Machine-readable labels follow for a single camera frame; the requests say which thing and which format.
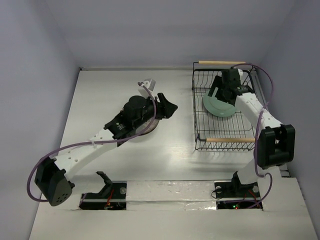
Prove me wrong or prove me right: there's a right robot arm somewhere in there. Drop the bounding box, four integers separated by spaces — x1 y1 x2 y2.
211 67 296 199

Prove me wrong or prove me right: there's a mint green plate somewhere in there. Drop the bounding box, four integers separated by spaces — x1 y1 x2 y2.
202 88 237 118

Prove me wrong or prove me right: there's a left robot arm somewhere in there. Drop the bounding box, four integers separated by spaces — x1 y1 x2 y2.
30 93 178 207

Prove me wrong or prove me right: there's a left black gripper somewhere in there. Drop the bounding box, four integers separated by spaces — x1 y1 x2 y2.
133 93 176 129

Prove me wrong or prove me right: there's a grey reindeer plate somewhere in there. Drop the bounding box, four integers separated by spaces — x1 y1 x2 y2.
119 104 161 136

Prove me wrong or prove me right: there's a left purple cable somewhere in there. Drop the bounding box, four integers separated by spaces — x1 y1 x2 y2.
26 84 158 203

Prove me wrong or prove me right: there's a black wire dish rack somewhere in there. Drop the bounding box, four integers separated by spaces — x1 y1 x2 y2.
191 62 255 152

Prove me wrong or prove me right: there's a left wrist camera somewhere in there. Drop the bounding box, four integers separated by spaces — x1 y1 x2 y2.
138 78 156 92

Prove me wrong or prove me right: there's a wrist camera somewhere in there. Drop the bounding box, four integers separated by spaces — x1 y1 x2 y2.
233 67 243 77
138 78 156 92

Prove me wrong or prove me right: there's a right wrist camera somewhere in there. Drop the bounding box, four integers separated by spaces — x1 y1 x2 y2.
233 67 243 77

